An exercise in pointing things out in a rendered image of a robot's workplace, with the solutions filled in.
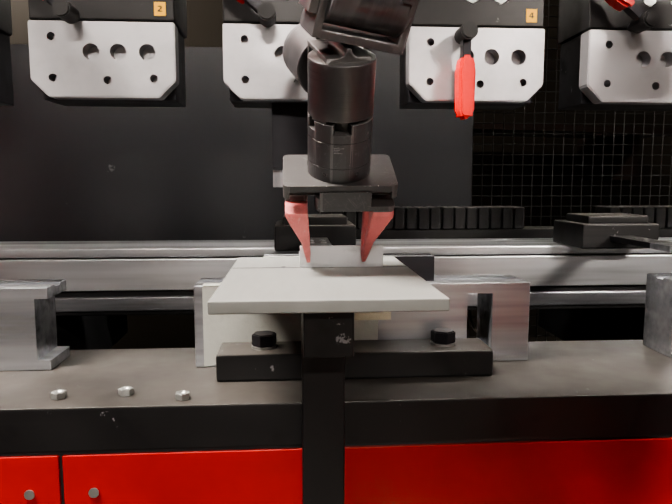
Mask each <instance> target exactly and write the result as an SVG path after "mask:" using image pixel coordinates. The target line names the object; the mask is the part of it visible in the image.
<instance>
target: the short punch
mask: <svg viewBox="0 0 672 504"><path fill-rule="evenodd" d="M285 155H308V103H272V156H273V187H283V156H285Z"/></svg>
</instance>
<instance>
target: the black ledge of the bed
mask: <svg viewBox="0 0 672 504"><path fill-rule="evenodd" d="M124 386H131V387H133V388H134V394H132V395H131V396H126V397H122V396H120V395H118V389H119V388H121V387H124ZM59 389H62V390H66V391H67V396H66V397H65V399H60V400H52V399H51V392H52V391H54V390H59ZM181 390H187V391H190V397H189V399H188V400H184V401H178V400H176V398H175V394H176V392H177V391H181ZM648 435H672V358H670V357H668V356H666V355H664V354H662V353H659V352H657V351H655V350H653V349H651V348H649V347H647V346H645V345H643V340H591V341H535V342H528V359H527V360H526V361H493V373H492V375H491V376H453V377H407V378H361V379H345V444H371V443H405V442H440V441H475V440H509V439H544V438H579V437H613V436H648ZM301 445H302V380H269V381H223V382H219V381H217V379H216V367H196V359H195V348H147V349H91V350H70V356H68V357H67V358H66V359H65V360H63V361H62V362H61V363H59V364H58V365H57V366H56V367H54V368H53V369H52V370H28V371H0V454H24V453H59V452H94V451H128V450H163V449H197V448H232V447H267V446H301Z"/></svg>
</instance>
